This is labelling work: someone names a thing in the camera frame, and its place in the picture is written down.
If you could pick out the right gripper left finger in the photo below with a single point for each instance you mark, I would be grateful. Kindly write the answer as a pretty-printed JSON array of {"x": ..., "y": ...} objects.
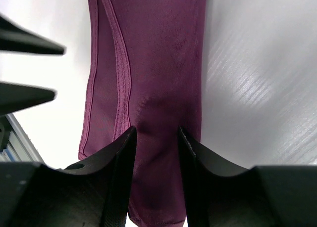
[{"x": 93, "y": 192}]

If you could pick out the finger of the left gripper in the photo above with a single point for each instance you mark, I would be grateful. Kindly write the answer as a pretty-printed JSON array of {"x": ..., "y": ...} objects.
[
  {"x": 14, "y": 97},
  {"x": 17, "y": 39}
]

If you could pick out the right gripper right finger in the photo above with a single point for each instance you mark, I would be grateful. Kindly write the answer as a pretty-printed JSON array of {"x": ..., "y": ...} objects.
[{"x": 219, "y": 193}]

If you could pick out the purple satin napkin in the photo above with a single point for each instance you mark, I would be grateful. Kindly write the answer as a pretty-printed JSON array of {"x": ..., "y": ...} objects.
[{"x": 146, "y": 70}]

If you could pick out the aluminium front rail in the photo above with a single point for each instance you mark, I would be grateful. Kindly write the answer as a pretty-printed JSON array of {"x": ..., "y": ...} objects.
[{"x": 15, "y": 146}]

